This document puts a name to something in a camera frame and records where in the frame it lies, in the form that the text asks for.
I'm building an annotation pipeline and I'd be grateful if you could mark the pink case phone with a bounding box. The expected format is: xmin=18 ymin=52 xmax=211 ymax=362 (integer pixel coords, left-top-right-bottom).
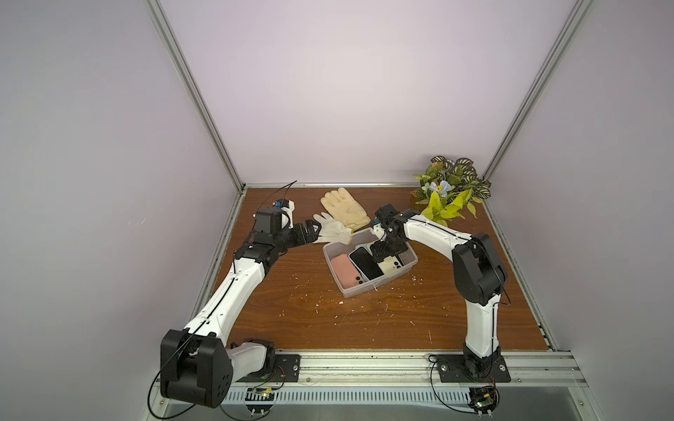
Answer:
xmin=330 ymin=254 xmax=364 ymax=289

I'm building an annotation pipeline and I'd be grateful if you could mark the yellow rubber glove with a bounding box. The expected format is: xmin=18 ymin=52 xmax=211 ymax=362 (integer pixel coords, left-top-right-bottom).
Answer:
xmin=321 ymin=188 xmax=370 ymax=231

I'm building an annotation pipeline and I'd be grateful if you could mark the black screen lilac phone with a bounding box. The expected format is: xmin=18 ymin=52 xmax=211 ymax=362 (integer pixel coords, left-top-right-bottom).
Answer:
xmin=349 ymin=247 xmax=384 ymax=281

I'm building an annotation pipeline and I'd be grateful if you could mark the circuit board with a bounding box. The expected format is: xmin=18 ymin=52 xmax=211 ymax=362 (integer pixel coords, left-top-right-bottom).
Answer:
xmin=244 ymin=387 xmax=277 ymax=419
xmin=468 ymin=385 xmax=500 ymax=417

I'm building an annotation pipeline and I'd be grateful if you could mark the clear plastic storage box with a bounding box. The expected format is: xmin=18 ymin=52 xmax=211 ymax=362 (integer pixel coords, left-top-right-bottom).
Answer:
xmin=323 ymin=229 xmax=419 ymax=298

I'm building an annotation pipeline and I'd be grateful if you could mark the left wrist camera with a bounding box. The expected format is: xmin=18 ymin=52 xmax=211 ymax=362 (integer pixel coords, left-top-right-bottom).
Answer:
xmin=255 ymin=206 xmax=284 ymax=235

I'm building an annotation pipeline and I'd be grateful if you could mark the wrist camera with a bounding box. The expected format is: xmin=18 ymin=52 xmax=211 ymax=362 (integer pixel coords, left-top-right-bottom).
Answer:
xmin=375 ymin=203 xmax=398 ymax=227
xmin=255 ymin=206 xmax=284 ymax=235

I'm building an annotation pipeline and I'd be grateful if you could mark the cream magsafe case phone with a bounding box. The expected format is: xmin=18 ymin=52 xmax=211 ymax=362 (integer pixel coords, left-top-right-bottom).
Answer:
xmin=378 ymin=256 xmax=404 ymax=275

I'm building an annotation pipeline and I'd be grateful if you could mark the aluminium front rail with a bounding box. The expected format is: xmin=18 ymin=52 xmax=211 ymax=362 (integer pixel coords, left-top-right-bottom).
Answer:
xmin=154 ymin=350 xmax=588 ymax=389

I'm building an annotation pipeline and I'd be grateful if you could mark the white knit glove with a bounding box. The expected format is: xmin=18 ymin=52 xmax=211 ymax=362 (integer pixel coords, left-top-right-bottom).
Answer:
xmin=313 ymin=212 xmax=353 ymax=245

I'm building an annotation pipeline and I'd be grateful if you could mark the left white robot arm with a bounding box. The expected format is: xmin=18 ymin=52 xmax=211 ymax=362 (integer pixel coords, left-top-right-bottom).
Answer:
xmin=158 ymin=219 xmax=321 ymax=408

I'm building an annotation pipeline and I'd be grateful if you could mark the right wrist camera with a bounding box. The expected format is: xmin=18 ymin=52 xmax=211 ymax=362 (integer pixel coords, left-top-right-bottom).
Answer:
xmin=375 ymin=203 xmax=398 ymax=227

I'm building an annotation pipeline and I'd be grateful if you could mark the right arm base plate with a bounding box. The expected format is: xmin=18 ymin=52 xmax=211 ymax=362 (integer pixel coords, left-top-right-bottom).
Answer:
xmin=435 ymin=353 xmax=512 ymax=383

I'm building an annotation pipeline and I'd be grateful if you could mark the left circuit board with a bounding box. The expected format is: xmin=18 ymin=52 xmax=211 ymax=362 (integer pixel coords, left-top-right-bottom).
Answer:
xmin=244 ymin=387 xmax=277 ymax=419

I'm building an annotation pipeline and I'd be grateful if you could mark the right circuit board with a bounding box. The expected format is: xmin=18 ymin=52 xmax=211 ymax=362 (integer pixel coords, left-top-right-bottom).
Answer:
xmin=468 ymin=385 xmax=500 ymax=417

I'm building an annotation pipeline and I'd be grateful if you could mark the artificial plant in vase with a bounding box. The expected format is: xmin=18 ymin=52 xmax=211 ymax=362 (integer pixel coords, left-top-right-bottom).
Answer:
xmin=412 ymin=155 xmax=491 ymax=227

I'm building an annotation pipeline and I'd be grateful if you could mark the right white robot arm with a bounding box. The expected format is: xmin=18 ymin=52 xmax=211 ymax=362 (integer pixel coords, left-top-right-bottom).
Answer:
xmin=370 ymin=205 xmax=507 ymax=378

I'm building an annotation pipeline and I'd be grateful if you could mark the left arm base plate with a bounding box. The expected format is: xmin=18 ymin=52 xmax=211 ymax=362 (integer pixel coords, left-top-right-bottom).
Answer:
xmin=239 ymin=354 xmax=302 ymax=384

